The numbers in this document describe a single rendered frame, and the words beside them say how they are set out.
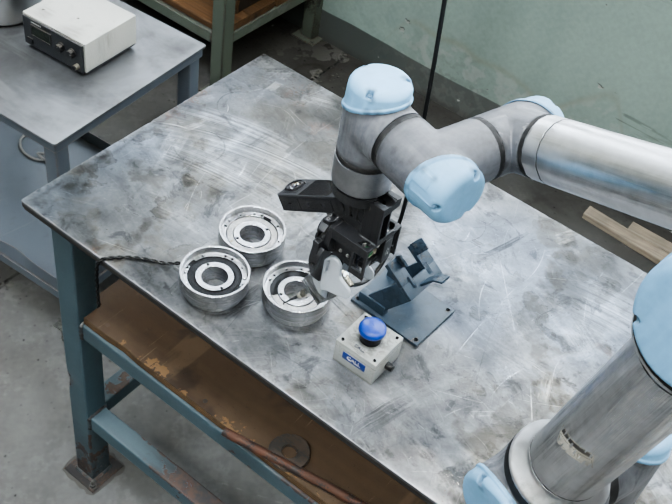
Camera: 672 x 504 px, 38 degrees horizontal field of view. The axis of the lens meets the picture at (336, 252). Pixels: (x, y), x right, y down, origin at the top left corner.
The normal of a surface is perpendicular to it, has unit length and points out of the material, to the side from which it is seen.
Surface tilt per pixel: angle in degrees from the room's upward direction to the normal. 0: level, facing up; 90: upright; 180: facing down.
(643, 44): 90
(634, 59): 90
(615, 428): 93
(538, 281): 0
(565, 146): 50
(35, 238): 0
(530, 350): 0
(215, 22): 90
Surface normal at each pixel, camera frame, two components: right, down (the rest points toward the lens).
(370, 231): -0.64, 0.49
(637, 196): -0.82, 0.27
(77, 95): 0.13, -0.69
